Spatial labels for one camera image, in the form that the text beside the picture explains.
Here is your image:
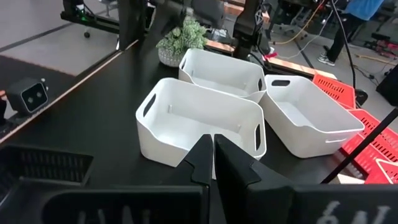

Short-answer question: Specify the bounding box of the person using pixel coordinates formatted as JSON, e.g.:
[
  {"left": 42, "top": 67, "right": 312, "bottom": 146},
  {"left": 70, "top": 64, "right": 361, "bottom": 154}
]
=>
[{"left": 317, "top": 0, "right": 387, "bottom": 67}]

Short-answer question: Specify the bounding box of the green artificial potted plant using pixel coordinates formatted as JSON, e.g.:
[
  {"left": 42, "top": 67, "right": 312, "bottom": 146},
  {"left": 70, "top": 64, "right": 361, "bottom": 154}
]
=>
[{"left": 155, "top": 15, "right": 209, "bottom": 68}]

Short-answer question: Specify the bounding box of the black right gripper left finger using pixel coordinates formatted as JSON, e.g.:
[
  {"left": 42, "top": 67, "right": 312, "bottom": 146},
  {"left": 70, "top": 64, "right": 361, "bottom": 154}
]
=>
[{"left": 41, "top": 133, "right": 215, "bottom": 224}]

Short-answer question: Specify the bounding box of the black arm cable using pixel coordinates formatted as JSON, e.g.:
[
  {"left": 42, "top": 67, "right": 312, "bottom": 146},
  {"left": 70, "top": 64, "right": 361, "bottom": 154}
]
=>
[{"left": 329, "top": 0, "right": 358, "bottom": 91}]

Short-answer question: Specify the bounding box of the black slotted plastic basket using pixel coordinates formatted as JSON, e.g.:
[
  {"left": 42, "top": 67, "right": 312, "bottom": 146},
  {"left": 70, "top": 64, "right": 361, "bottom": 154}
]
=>
[{"left": 0, "top": 144, "right": 95, "bottom": 200}]

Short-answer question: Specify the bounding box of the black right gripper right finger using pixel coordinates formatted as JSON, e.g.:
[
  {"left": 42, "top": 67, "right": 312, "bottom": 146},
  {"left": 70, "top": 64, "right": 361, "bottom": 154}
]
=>
[{"left": 213, "top": 133, "right": 398, "bottom": 224}]

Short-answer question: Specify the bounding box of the black metal rig frame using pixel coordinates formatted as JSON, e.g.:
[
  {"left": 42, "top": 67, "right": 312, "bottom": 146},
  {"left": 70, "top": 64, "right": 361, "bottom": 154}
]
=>
[{"left": 117, "top": 0, "right": 175, "bottom": 52}]

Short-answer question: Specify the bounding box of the dark grey office chair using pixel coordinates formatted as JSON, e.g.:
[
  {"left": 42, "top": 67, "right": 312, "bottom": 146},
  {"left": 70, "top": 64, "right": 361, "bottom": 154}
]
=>
[{"left": 190, "top": 0, "right": 226, "bottom": 30}]

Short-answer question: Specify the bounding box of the black depth camera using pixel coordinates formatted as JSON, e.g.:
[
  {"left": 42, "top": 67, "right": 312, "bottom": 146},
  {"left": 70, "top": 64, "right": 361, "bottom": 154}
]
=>
[{"left": 6, "top": 77, "right": 50, "bottom": 117}]

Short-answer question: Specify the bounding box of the black machine with green light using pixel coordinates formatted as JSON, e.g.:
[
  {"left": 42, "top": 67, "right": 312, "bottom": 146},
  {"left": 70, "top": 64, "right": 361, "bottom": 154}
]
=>
[{"left": 59, "top": 0, "right": 121, "bottom": 35}]

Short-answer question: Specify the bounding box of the black table mat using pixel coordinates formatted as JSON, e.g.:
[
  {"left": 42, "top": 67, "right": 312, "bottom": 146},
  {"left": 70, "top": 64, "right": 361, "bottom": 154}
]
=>
[{"left": 0, "top": 39, "right": 343, "bottom": 190}]

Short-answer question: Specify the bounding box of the white plastic basket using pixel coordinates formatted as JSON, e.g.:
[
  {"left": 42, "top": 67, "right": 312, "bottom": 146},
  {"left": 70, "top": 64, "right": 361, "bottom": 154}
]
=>
[
  {"left": 258, "top": 74, "right": 366, "bottom": 159},
  {"left": 135, "top": 77, "right": 268, "bottom": 169},
  {"left": 178, "top": 47, "right": 268, "bottom": 104}
]

